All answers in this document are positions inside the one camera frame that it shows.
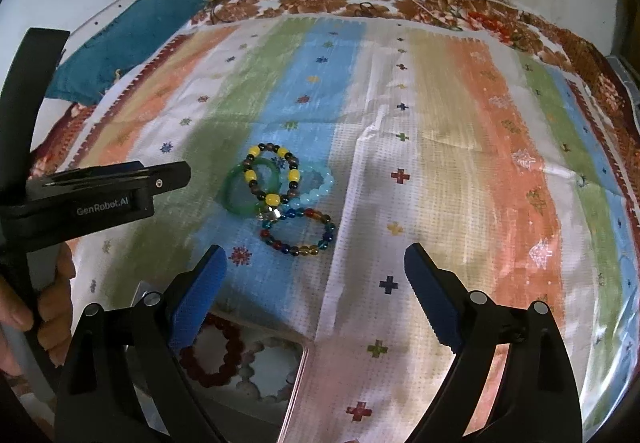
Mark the multicolour glass bead bracelet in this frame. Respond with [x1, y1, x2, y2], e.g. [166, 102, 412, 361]
[258, 206, 336, 260]

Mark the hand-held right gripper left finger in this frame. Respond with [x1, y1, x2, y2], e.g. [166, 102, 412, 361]
[54, 244, 228, 443]

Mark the light blue beaded bracelet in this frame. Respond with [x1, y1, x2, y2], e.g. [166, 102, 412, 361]
[280, 163, 336, 212]

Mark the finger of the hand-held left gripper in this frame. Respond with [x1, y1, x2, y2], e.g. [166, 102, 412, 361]
[30, 160, 192, 196]

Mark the green jade bangle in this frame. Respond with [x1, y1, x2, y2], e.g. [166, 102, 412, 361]
[222, 158, 279, 216]

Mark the white bed frame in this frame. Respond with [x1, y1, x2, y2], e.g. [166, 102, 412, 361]
[62, 0, 169, 70]

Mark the teal pillow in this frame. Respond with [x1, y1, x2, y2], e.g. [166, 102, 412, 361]
[52, 0, 212, 106]

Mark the silver metal tin box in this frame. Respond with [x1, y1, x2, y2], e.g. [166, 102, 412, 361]
[132, 280, 310, 430]

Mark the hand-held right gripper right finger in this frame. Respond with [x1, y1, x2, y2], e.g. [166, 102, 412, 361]
[403, 243, 585, 443]

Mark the white beaded bracelet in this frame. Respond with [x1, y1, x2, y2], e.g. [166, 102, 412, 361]
[238, 340, 301, 402]

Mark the striped woven mat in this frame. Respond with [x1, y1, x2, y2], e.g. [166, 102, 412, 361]
[30, 15, 640, 443]

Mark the dark red beaded bracelet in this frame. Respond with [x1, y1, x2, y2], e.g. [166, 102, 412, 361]
[178, 314, 242, 389]

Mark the yellow and black beaded bracelet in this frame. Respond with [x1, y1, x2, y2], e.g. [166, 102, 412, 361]
[243, 142, 304, 210]

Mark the person's left hand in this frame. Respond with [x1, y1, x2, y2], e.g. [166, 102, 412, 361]
[0, 243, 77, 376]

